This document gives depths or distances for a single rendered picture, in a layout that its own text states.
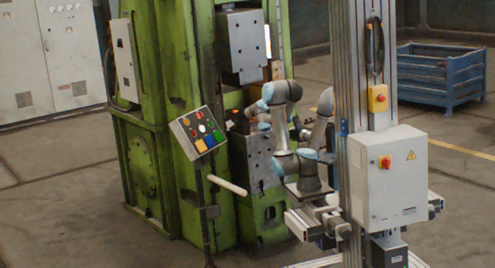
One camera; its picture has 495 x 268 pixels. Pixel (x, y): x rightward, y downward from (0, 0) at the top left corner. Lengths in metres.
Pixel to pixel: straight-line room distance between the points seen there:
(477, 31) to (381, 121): 9.54
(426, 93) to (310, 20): 4.68
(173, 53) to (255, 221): 1.37
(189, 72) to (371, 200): 1.71
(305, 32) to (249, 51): 7.80
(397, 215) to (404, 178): 0.20
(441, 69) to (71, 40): 5.11
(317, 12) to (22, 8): 5.69
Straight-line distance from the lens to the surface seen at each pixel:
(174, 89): 4.64
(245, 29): 4.31
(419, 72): 7.98
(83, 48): 9.43
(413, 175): 3.23
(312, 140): 3.83
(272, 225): 4.75
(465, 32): 12.84
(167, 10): 4.53
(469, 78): 8.10
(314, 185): 3.58
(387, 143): 3.10
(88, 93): 9.52
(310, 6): 12.15
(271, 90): 3.43
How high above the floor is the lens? 2.22
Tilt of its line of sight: 16 degrees down
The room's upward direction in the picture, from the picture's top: 6 degrees counter-clockwise
